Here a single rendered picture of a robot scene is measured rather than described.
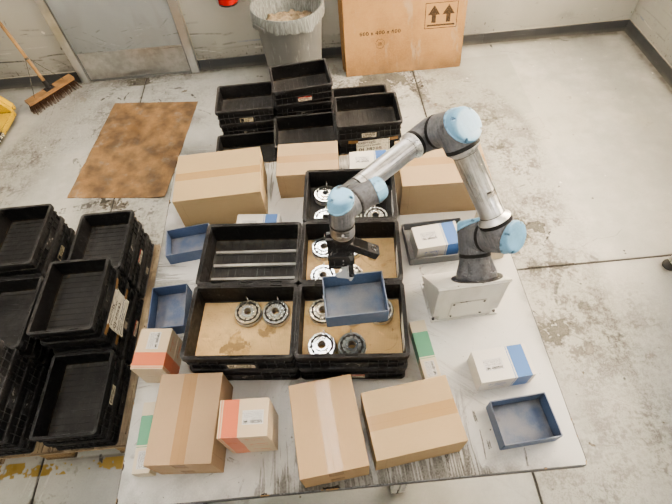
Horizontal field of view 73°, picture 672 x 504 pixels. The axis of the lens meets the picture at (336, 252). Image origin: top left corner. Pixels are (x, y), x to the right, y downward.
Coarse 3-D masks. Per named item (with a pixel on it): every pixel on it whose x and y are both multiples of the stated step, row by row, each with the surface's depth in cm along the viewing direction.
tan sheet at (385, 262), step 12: (312, 240) 197; (372, 240) 195; (384, 240) 195; (384, 252) 191; (312, 264) 190; (324, 264) 189; (360, 264) 188; (372, 264) 188; (384, 264) 188; (384, 276) 184; (396, 276) 184
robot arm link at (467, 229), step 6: (462, 222) 168; (468, 222) 166; (474, 222) 165; (462, 228) 168; (468, 228) 166; (474, 228) 164; (462, 234) 169; (468, 234) 166; (474, 234) 164; (462, 240) 169; (468, 240) 166; (474, 240) 164; (462, 246) 170; (468, 246) 168; (474, 246) 166; (462, 252) 170; (468, 252) 168; (474, 252) 167; (480, 252) 167; (486, 252) 168
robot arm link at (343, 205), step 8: (336, 192) 126; (344, 192) 126; (352, 192) 128; (328, 200) 125; (336, 200) 124; (344, 200) 124; (352, 200) 125; (328, 208) 127; (336, 208) 124; (344, 208) 124; (352, 208) 127; (360, 208) 128; (336, 216) 126; (344, 216) 126; (352, 216) 128; (336, 224) 129; (344, 224) 129; (352, 224) 131
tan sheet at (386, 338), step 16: (304, 320) 175; (304, 336) 171; (336, 336) 170; (368, 336) 170; (384, 336) 169; (400, 336) 169; (304, 352) 167; (336, 352) 167; (368, 352) 166; (384, 352) 166; (400, 352) 165
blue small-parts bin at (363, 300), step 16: (368, 272) 150; (336, 288) 155; (352, 288) 154; (368, 288) 154; (384, 288) 146; (336, 304) 151; (352, 304) 151; (368, 304) 151; (384, 304) 150; (336, 320) 144; (352, 320) 145; (368, 320) 146; (384, 320) 147
